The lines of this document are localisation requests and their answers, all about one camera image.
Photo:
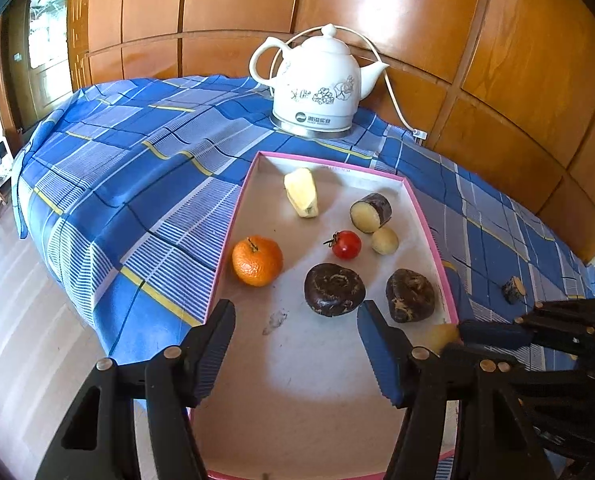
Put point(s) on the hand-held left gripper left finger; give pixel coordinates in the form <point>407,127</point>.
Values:
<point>217,355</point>

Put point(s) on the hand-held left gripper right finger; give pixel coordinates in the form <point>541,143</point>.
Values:
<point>380,355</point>

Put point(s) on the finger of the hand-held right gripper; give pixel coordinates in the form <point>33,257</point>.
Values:
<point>465,350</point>
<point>487,333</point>

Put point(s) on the small round yellow fruit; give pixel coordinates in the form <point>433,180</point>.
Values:
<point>445,336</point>
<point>385,241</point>

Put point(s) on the dark brown bread roll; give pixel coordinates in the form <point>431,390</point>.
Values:
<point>410,295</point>

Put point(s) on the chocolate doughnut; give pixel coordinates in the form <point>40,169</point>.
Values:
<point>334,290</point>

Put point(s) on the white tray with pink rim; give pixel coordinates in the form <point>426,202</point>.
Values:
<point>297,360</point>

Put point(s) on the orange tangerine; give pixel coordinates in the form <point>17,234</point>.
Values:
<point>257,261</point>

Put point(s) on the red cherry tomato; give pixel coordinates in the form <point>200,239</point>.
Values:
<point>347,245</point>

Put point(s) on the cut dark-skinned yellow tuber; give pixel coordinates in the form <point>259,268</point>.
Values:
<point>370,212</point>

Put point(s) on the small dark cut stub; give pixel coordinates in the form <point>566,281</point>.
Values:
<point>513,290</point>

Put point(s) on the white power plug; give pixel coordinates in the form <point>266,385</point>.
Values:
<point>420,134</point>

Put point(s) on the blue plaid tablecloth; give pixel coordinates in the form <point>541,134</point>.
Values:
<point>127,160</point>

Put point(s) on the silver kettle base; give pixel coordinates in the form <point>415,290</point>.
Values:
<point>312,130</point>

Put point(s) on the white ceramic electric kettle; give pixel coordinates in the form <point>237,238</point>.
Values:
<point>317,85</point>

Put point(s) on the wooden wardrobe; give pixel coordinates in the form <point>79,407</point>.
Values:
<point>227,0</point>

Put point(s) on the wooden glass door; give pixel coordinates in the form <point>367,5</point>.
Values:
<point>42,35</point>

